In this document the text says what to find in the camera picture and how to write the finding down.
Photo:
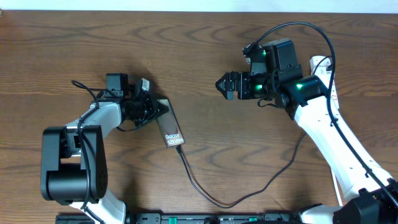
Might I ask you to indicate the white power strip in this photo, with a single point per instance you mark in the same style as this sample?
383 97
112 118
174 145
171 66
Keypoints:
318 66

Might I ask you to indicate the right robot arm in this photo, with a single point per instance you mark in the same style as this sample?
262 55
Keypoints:
276 75

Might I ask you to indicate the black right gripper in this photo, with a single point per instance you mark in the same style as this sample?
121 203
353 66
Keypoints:
231 77

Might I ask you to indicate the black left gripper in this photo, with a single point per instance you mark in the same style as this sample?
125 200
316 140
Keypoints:
152 105

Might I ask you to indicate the black USB plug in strip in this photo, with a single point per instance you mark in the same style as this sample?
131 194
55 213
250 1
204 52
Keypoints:
329 68

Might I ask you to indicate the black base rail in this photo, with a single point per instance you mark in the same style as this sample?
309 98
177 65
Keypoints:
156 218

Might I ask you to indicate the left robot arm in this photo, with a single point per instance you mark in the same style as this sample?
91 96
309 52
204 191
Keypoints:
73 165

